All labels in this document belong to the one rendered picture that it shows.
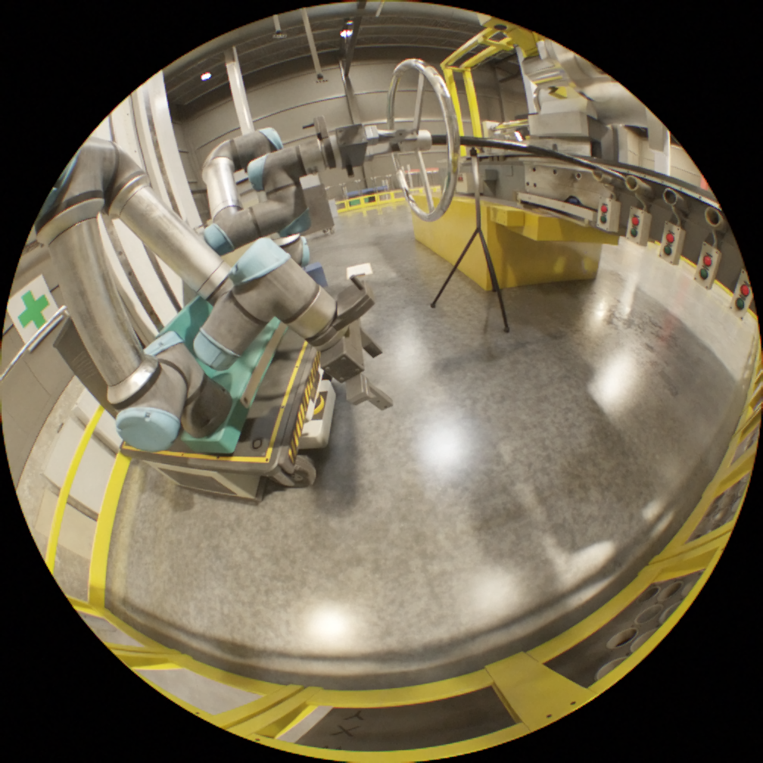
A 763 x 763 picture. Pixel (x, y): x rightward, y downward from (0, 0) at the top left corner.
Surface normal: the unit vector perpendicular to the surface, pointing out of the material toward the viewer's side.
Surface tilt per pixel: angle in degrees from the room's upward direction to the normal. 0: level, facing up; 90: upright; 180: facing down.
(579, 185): 90
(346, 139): 74
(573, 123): 90
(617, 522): 0
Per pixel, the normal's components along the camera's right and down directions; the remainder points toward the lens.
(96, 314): 0.84, 0.35
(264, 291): 0.34, 0.59
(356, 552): -0.17, -0.69
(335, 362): 0.14, 0.77
